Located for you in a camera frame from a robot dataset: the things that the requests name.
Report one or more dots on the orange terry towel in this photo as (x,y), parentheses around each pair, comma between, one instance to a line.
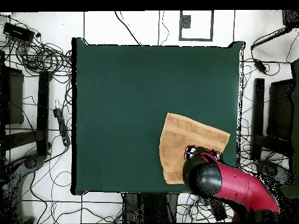
(177,140)

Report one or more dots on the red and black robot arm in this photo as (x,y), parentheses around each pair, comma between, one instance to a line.
(233,184)

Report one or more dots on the black flat panel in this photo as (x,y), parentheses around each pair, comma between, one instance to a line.
(280,109)

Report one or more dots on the dark green table cloth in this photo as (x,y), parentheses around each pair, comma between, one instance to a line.
(116,93)

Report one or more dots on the black power adapter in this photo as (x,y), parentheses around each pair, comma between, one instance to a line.
(260,66)

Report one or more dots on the black power strip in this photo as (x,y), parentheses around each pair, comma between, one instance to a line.
(62,127)

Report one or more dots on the black slanted rod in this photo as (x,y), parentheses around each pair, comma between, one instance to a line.
(268,38)

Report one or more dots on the grey round-headed stand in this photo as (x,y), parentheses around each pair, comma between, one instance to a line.
(31,162)

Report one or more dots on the black speckled box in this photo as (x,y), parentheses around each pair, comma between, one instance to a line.
(290,18)

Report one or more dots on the dark boxy cabinet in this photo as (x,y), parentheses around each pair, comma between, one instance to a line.
(15,98)

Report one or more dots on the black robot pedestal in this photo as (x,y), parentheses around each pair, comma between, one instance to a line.
(149,210)

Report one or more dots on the black frame bar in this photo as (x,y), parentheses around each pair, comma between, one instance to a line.
(43,112)
(258,116)

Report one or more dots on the grey square floor frame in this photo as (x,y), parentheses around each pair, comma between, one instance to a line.
(185,22)

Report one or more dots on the black network switch box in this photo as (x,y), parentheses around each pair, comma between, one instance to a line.
(18,31)

